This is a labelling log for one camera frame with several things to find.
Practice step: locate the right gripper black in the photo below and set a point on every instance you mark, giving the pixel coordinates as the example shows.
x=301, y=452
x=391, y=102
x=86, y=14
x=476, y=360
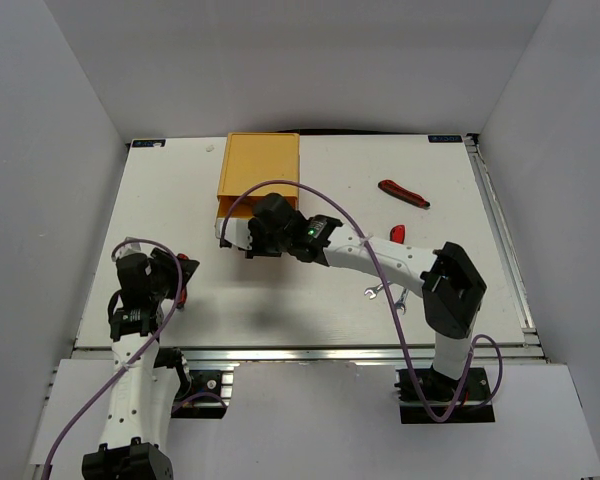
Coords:
x=254, y=227

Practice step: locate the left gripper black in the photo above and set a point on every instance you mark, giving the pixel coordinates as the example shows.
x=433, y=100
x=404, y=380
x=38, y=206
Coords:
x=161, y=259

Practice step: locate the yellow top drawer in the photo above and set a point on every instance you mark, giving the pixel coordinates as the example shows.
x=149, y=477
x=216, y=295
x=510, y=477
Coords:
x=249, y=207

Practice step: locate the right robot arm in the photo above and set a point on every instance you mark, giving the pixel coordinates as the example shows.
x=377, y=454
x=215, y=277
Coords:
x=445, y=279

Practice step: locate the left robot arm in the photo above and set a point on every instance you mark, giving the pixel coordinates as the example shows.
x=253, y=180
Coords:
x=133, y=442

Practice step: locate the red utility knife left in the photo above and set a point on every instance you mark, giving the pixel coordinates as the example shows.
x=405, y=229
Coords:
x=182, y=296

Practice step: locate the red utility knife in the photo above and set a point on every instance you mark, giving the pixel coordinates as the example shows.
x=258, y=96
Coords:
x=182, y=296
x=398, y=234
x=397, y=191

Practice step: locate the yellow drawer cabinet shell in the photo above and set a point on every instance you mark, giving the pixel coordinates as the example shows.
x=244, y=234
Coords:
x=252, y=158

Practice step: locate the silver wrench upper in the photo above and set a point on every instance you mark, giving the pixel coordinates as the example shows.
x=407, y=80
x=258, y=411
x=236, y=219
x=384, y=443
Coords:
x=372, y=292

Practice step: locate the silver wrench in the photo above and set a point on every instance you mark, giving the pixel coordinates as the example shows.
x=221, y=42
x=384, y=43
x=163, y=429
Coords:
x=372, y=292
x=400, y=303

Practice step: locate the red utility knife top right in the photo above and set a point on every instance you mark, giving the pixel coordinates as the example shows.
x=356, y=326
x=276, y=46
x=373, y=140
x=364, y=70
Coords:
x=397, y=191

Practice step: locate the red utility knife centre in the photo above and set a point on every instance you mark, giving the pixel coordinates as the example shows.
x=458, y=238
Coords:
x=398, y=234

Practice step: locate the left blue table sticker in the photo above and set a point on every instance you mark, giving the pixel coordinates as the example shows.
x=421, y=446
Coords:
x=148, y=143

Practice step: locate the blue table sticker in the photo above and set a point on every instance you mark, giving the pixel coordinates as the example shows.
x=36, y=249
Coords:
x=445, y=139
x=148, y=143

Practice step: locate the silver wrench lower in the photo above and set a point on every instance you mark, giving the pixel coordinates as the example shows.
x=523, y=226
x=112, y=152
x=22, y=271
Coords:
x=400, y=303

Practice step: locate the right blue table sticker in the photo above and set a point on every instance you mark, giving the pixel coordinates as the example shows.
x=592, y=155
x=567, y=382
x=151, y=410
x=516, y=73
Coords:
x=445, y=139

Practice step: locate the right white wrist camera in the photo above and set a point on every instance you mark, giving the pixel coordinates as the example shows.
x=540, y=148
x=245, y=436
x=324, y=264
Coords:
x=233, y=232

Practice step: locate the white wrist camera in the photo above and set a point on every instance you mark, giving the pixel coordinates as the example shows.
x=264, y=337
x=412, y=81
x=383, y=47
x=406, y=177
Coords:
x=233, y=232
x=130, y=246

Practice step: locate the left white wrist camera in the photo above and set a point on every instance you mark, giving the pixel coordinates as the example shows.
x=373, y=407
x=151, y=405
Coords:
x=130, y=246

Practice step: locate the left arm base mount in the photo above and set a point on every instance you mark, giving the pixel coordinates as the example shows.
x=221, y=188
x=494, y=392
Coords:
x=198, y=392

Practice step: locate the aluminium front rail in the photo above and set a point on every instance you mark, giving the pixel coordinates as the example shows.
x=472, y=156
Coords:
x=483, y=353

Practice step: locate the aluminium rail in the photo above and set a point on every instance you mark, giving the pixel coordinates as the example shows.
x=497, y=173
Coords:
x=483, y=353
x=500, y=235

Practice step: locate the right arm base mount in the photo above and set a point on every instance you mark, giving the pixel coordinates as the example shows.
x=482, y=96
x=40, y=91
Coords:
x=472, y=407

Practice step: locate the aluminium right side rail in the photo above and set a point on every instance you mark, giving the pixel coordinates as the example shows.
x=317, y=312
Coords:
x=500, y=235

